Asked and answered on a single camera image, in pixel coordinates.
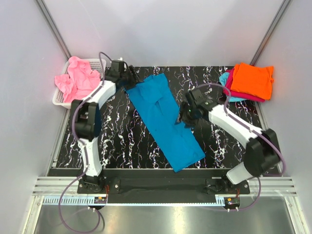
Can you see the magenta folded t-shirt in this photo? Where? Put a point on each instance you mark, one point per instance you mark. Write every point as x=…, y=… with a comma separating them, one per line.
x=238, y=94

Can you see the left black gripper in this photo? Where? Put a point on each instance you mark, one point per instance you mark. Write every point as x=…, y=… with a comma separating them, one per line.
x=134, y=76

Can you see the pink t-shirt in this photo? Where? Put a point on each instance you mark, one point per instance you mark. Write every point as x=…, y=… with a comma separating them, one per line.
x=79, y=81

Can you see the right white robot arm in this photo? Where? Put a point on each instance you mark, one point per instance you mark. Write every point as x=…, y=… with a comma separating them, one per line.
x=261, y=146

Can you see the light blue folded t-shirt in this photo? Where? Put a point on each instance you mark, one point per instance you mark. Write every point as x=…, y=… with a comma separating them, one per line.
x=223, y=79

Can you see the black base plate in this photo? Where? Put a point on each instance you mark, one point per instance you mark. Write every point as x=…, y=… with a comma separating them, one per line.
x=163, y=186

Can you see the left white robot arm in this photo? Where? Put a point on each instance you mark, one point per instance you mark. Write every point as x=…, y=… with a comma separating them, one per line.
x=86, y=115

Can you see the white plastic basket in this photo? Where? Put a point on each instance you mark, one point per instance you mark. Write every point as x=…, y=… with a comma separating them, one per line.
x=95, y=63

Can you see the orange folded t-shirt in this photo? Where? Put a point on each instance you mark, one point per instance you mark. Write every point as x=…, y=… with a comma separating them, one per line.
x=255, y=81

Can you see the aluminium rail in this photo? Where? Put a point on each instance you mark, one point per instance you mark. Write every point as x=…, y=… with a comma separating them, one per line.
x=54, y=191

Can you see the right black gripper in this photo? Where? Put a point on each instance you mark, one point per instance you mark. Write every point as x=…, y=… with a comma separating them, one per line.
x=182, y=116

